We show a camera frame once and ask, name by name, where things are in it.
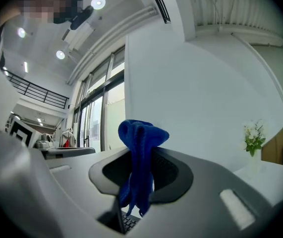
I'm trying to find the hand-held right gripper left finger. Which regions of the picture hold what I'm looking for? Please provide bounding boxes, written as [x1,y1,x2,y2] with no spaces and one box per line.
[44,147,132,238]

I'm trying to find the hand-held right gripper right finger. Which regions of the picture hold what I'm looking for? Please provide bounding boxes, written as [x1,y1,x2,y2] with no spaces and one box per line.
[125,146,274,238]

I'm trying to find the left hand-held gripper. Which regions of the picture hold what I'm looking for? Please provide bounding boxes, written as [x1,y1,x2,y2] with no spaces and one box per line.
[8,117,96,159]

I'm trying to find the black keyboard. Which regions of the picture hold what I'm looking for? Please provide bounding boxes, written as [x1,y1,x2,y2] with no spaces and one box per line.
[120,210,141,234]

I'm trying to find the blue cloth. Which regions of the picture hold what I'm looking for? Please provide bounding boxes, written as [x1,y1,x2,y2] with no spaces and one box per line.
[117,119,170,218]

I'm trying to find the black framed glass doors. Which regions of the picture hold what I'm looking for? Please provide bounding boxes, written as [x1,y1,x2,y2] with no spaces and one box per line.
[73,46,126,153]

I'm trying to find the black metal railing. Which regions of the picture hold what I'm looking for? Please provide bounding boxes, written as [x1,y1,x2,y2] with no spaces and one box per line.
[3,69,70,110]

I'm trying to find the white flower plant in vase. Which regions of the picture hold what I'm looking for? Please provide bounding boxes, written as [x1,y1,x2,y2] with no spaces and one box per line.
[242,119,267,173]

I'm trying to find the brown cardboard panel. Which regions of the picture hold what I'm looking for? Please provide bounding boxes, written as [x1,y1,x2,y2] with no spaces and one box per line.
[261,126,283,165]

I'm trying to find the white ceiling air conditioner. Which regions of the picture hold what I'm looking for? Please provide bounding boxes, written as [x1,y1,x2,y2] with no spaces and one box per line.
[61,22,95,52]

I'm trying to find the white ceiling pipes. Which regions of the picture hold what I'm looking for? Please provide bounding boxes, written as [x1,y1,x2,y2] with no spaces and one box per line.
[66,5,159,86]

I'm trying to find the black ceiling vent track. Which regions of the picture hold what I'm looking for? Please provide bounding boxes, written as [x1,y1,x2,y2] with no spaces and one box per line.
[146,0,171,24]

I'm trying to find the black head-mounted camera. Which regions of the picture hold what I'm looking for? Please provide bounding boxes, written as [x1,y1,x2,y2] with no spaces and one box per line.
[53,5,95,31]

